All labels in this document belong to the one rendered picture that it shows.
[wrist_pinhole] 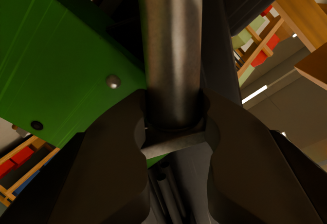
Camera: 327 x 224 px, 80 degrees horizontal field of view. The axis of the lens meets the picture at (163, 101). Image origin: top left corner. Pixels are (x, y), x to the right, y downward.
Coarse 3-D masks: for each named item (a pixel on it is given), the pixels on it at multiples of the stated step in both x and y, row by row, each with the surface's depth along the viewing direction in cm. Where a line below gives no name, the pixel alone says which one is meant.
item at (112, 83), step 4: (108, 76) 14; (112, 76) 14; (116, 76) 14; (108, 80) 14; (112, 80) 14; (116, 80) 14; (120, 80) 14; (108, 84) 14; (112, 84) 14; (116, 84) 14; (120, 84) 14; (112, 88) 14; (116, 88) 14
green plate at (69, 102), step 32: (0, 0) 11; (32, 0) 11; (64, 0) 12; (0, 32) 12; (32, 32) 12; (64, 32) 12; (96, 32) 12; (0, 64) 14; (32, 64) 14; (64, 64) 14; (96, 64) 14; (128, 64) 13; (0, 96) 15; (32, 96) 15; (64, 96) 15; (96, 96) 15; (32, 128) 17; (64, 128) 17
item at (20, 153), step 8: (32, 136) 477; (24, 144) 456; (32, 144) 480; (40, 144) 492; (16, 152) 440; (24, 152) 454; (32, 152) 464; (56, 152) 502; (0, 160) 410; (8, 160) 425; (16, 160) 436; (24, 160) 480; (48, 160) 480; (0, 168) 409; (8, 168) 417; (16, 168) 461; (32, 168) 439; (40, 168) 483; (0, 176) 433; (24, 176) 422; (32, 176) 437; (16, 184) 405; (24, 184) 419; (8, 192) 389; (16, 192) 402; (0, 200) 411
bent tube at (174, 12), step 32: (160, 0) 8; (192, 0) 8; (160, 32) 9; (192, 32) 9; (160, 64) 9; (192, 64) 9; (160, 96) 10; (192, 96) 10; (160, 128) 11; (192, 128) 11
